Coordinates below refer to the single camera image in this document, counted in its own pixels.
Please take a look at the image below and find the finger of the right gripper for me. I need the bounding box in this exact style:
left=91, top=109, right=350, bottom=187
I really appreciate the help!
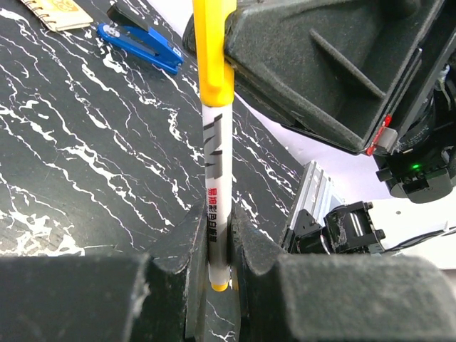
left=182, top=0, right=456, bottom=156

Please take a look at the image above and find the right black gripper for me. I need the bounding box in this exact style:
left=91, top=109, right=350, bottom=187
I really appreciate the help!
left=374, top=55, right=455, bottom=204

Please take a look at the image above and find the orange card pack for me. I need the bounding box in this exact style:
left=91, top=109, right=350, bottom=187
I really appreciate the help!
left=21, top=0, right=93, bottom=32

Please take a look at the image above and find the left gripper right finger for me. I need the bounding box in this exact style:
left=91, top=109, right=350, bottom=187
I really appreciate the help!
left=231, top=206, right=455, bottom=341

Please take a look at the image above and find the yellow pen cap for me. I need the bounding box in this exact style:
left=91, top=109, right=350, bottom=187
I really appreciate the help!
left=193, top=0, right=237, bottom=107

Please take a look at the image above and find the white pen yellow tip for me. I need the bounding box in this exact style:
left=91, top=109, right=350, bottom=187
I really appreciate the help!
left=202, top=105, right=232, bottom=292

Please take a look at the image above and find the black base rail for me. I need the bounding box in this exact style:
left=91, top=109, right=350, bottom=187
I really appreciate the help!
left=281, top=209, right=329, bottom=254

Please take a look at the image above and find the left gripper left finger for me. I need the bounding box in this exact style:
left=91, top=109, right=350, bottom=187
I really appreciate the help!
left=1, top=199, right=207, bottom=341

